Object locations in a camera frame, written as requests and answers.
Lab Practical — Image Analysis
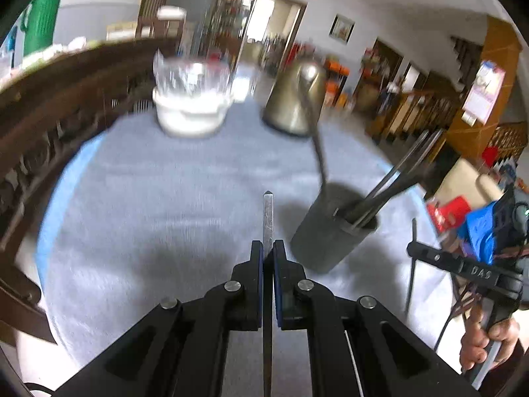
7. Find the tall grey cabinet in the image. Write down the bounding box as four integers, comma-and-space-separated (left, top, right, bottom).
167, 0, 226, 46

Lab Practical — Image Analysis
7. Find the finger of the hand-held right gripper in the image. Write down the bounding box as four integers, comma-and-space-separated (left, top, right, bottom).
407, 241, 522, 299

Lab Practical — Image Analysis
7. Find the white basin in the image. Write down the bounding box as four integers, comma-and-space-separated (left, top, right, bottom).
157, 5, 186, 21

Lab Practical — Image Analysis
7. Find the red packet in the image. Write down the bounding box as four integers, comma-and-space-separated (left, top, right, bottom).
426, 196, 472, 232

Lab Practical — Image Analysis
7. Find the gold metal kettle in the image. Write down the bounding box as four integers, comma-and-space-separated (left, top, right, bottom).
262, 60, 327, 137

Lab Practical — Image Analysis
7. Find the cardboard box with yellow print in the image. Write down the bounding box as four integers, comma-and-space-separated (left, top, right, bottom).
106, 22, 139, 41

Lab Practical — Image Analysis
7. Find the carved wooden bench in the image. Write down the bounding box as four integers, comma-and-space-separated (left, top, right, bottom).
0, 37, 178, 346

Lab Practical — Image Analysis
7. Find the wooden staircase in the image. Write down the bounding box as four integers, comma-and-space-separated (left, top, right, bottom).
366, 87, 529, 166

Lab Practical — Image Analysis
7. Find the plastic-wrapped white bowl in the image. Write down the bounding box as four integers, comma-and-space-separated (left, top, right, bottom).
152, 50, 235, 138

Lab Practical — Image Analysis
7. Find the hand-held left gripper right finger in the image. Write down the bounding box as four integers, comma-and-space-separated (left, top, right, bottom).
270, 239, 482, 397

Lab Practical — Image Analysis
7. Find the grey tablecloth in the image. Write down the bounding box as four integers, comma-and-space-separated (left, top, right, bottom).
41, 103, 455, 397

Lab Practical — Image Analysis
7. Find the metal spoon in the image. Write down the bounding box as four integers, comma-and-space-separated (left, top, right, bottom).
298, 66, 331, 191

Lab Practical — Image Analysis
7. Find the green thermos flask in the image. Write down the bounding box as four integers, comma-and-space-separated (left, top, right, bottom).
19, 0, 67, 56

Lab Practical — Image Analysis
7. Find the black cable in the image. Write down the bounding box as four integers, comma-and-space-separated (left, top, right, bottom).
434, 281, 484, 350

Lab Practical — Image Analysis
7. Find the blue table cover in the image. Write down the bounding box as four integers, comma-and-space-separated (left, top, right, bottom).
35, 132, 104, 274

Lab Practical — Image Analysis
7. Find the person's right hand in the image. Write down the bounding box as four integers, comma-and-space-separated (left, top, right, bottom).
460, 306, 523, 375

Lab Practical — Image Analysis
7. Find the plain brown cardboard box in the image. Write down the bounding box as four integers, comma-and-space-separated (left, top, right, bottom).
434, 157, 503, 220

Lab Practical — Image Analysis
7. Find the grey utensil holder cup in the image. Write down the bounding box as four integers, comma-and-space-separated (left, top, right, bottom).
289, 182, 379, 274

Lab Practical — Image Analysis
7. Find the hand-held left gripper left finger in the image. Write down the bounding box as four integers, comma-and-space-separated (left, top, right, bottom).
52, 240, 265, 397

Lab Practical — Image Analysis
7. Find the framed wall picture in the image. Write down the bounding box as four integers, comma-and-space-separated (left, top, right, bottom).
329, 14, 355, 44

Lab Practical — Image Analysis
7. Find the pink wall calendar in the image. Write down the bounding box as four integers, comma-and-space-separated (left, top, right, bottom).
463, 60, 507, 127

